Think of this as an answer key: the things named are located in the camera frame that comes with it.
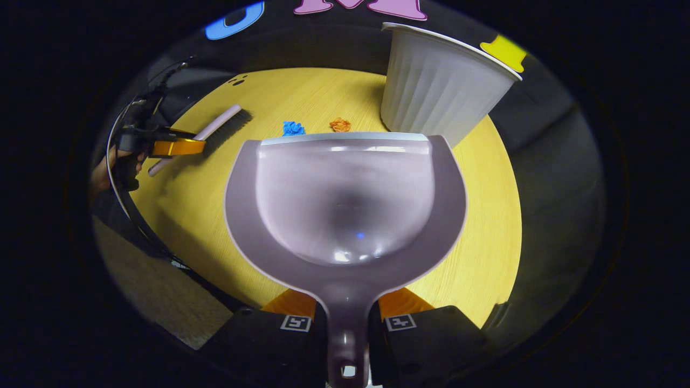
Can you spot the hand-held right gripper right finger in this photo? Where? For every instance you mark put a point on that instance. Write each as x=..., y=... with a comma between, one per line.
x=431, y=345

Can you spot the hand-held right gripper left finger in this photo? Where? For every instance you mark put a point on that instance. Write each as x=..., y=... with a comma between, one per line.
x=269, y=345

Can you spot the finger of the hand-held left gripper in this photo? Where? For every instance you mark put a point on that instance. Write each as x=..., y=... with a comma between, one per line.
x=178, y=146

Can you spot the small pink broom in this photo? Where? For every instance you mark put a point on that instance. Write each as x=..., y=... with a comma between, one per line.
x=218, y=126

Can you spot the blue paper trash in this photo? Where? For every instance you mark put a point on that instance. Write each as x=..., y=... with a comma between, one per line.
x=293, y=129

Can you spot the pink plastic dustpan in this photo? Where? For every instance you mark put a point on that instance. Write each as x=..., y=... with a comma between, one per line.
x=345, y=205

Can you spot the orange paper trash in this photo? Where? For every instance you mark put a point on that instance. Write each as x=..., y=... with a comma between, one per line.
x=340, y=125

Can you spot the white ribbed garbage bin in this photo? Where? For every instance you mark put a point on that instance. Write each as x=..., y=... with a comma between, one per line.
x=436, y=91

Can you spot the yellow wooden desktop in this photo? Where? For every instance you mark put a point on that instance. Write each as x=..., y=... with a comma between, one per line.
x=215, y=215

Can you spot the black table bracket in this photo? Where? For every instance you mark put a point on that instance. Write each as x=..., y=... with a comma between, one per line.
x=496, y=315

